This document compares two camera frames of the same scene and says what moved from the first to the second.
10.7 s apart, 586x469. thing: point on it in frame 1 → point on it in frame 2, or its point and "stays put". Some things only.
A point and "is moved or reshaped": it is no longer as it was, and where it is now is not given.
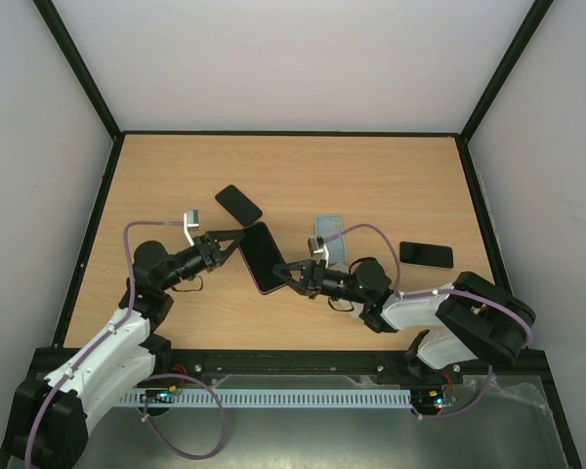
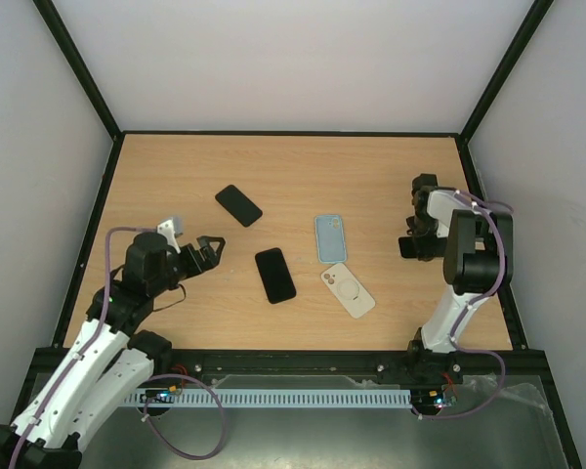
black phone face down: x=238 y=205 stays put
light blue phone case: x=327 y=226 stays put
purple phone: x=262 y=254 is moved or reshaped
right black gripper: x=311 y=277 → x=421 y=245
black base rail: x=361 y=364 stays put
